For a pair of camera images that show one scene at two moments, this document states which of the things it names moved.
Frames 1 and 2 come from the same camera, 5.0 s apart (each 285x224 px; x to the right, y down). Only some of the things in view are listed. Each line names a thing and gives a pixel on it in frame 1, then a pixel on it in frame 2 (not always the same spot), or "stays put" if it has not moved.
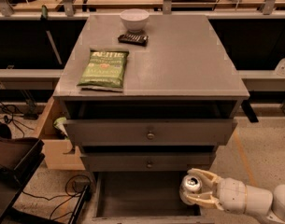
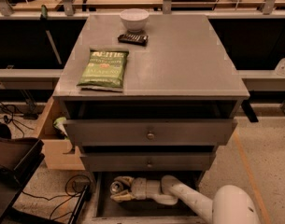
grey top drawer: (152, 122) stays put
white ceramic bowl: (135, 19) stays put
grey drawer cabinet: (178, 107) stays put
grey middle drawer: (149, 159) stays put
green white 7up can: (191, 184) to (116, 188)
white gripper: (232, 192) to (138, 188)
